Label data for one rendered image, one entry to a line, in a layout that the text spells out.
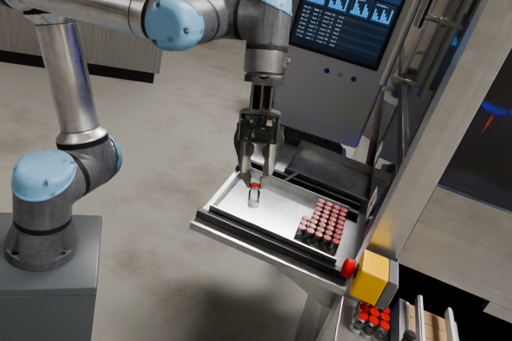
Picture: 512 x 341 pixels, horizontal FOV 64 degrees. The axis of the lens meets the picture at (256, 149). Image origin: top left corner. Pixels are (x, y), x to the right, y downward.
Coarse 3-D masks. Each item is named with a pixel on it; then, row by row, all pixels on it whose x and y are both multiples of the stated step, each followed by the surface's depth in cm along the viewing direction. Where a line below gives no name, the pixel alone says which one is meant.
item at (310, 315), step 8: (312, 304) 155; (320, 304) 130; (392, 304) 94; (304, 312) 179; (312, 312) 144; (304, 320) 164; (312, 320) 134; (304, 328) 152; (312, 328) 126; (296, 336) 170; (304, 336) 140; (312, 336) 118; (464, 336) 91; (472, 336) 92; (480, 336) 93
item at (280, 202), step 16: (240, 176) 125; (256, 176) 127; (272, 176) 125; (224, 192) 112; (240, 192) 119; (272, 192) 123; (288, 192) 125; (304, 192) 123; (224, 208) 110; (240, 208) 112; (256, 208) 114; (272, 208) 116; (288, 208) 118; (304, 208) 120; (240, 224) 103; (256, 224) 102; (272, 224) 109; (288, 224) 111; (288, 240) 100; (320, 256) 99
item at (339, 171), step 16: (304, 144) 155; (304, 160) 148; (320, 160) 151; (336, 160) 153; (352, 160) 151; (304, 176) 131; (320, 176) 140; (336, 176) 143; (352, 176) 146; (368, 176) 150; (336, 192) 129; (352, 192) 136; (368, 192) 139
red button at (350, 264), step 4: (344, 260) 84; (348, 260) 83; (352, 260) 83; (344, 264) 83; (348, 264) 82; (352, 264) 82; (344, 268) 82; (348, 268) 82; (352, 268) 82; (344, 272) 82; (348, 272) 82; (352, 272) 82; (344, 276) 83; (348, 276) 82
